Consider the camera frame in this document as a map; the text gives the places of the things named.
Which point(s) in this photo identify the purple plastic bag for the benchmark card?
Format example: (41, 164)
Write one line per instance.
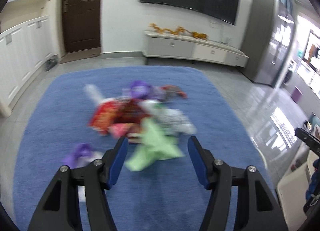
(142, 90)

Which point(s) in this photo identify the golden dragon ornament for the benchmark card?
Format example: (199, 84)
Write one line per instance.
(179, 31)

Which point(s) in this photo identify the white wall cabinet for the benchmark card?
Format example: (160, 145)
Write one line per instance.
(25, 46)

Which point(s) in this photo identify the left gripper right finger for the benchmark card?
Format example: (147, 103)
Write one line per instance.
(256, 208)

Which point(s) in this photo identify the white printed plastic bag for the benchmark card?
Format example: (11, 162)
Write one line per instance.
(172, 121)

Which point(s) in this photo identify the white tissue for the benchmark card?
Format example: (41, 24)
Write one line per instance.
(94, 94)

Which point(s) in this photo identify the clear red candy wrapper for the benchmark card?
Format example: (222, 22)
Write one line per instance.
(170, 91)

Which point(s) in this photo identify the dark brown door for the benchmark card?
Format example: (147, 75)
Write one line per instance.
(81, 24)

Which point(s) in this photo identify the grey refrigerator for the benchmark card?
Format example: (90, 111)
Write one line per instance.
(266, 41)

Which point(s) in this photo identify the white low tv console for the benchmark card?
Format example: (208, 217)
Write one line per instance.
(184, 47)

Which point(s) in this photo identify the white counter desk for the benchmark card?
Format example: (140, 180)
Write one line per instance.
(293, 185)

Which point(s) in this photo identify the red snack wrapper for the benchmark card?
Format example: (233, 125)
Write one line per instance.
(118, 117)

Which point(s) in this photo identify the light green plastic bag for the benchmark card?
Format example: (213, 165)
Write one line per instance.
(154, 146)

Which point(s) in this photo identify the small purple white wrapper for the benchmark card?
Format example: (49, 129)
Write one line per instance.
(82, 155)

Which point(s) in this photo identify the purple stool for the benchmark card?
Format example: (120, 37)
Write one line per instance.
(296, 95)

